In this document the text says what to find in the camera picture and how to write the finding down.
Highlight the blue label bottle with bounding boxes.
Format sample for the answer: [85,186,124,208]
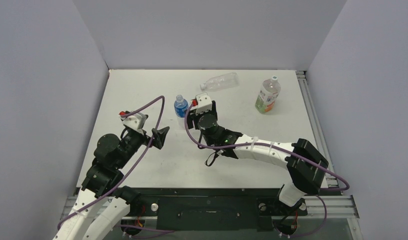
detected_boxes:
[173,94,189,129]

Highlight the clear bottle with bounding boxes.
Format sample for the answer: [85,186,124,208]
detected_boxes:
[199,72,239,92]

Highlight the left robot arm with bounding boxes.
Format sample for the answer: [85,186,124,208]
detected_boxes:
[54,126,170,240]

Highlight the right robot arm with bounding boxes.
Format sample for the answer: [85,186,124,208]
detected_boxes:
[184,99,329,214]

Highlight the green orange label bottle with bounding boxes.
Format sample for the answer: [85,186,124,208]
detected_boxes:
[255,75,281,114]

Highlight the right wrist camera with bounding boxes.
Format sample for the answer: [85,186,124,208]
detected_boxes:
[190,92,213,115]

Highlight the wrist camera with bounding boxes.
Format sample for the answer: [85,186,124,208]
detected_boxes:
[190,92,213,115]
[119,111,148,135]

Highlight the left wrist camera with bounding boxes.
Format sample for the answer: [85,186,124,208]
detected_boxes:
[119,111,148,135]

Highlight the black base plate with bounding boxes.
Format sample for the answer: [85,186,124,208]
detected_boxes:
[122,188,308,232]

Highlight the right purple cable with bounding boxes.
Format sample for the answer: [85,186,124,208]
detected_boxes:
[184,104,351,239]

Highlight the aluminium rail frame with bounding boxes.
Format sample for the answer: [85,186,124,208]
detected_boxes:
[54,70,364,240]

